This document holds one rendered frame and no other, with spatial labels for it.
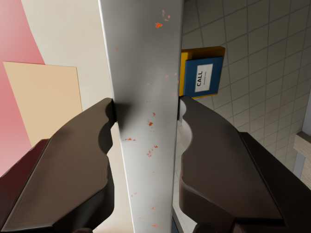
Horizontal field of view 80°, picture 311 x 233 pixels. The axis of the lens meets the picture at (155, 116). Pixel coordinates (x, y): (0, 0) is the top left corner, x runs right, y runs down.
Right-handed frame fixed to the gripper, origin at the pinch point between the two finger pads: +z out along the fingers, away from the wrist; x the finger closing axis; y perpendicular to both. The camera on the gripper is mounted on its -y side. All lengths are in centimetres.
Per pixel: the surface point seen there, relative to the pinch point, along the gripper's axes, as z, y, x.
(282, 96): 171, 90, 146
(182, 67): 34.0, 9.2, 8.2
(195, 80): 33.1, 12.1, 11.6
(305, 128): 183, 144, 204
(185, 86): 32.5, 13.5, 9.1
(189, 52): 34.4, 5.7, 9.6
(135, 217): -1.0, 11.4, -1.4
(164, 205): -1.0, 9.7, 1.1
